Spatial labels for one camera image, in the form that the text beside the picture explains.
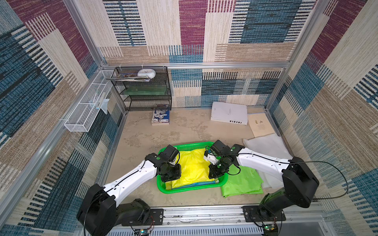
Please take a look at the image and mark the white wire wall basket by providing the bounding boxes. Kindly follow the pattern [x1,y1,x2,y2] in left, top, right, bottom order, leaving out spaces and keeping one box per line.
[65,70,113,132]

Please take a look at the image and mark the blue raincoat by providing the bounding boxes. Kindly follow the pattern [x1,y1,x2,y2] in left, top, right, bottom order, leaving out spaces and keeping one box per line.
[177,181,217,189]

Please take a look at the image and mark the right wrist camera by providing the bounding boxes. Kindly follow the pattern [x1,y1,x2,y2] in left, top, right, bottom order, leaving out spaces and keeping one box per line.
[204,150,219,165]

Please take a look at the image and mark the magazines on shelf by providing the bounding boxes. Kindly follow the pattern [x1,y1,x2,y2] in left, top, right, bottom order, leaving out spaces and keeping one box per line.
[106,73,150,82]

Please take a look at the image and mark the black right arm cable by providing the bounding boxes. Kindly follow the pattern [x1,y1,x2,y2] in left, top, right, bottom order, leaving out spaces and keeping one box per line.
[224,151,349,201]

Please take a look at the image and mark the lime green raincoat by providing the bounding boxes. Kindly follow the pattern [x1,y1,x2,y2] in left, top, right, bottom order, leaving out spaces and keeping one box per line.
[221,165,263,198]

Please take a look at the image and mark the white round object on shelf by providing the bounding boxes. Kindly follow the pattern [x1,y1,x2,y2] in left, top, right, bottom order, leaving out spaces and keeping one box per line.
[137,68,156,79]

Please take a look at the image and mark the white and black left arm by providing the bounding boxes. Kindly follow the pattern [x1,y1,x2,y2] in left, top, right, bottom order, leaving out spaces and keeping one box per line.
[76,145,181,236]

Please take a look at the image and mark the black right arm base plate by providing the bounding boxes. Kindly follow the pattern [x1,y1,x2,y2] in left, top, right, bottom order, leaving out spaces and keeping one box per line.
[242,205,286,223]

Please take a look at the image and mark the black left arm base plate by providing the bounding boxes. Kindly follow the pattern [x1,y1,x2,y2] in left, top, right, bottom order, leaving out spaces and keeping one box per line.
[142,208,164,226]

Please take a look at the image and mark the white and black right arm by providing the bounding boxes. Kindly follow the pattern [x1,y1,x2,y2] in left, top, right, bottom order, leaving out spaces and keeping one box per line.
[204,140,320,221]

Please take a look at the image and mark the white flat box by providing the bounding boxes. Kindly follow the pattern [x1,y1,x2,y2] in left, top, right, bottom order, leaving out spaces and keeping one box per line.
[210,102,248,125]

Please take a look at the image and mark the green perforated plastic basket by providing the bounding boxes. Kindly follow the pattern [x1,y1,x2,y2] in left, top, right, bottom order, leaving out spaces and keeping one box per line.
[156,142,228,194]

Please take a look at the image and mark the small yellow raincoat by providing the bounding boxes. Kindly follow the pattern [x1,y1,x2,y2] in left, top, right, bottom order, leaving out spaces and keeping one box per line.
[171,148,216,189]

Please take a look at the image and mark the beige paper booklet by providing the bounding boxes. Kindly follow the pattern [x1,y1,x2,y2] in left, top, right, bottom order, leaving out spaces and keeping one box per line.
[247,113,275,138]

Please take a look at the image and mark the black wire mesh shelf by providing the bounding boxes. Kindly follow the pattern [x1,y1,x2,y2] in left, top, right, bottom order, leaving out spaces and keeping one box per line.
[111,66,172,112]

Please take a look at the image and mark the large yellow raincoat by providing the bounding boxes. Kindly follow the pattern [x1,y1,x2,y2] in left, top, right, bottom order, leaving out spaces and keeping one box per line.
[165,180,219,190]

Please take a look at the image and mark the white raincoat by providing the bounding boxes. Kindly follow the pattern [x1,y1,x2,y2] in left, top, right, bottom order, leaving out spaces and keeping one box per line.
[243,133,293,189]

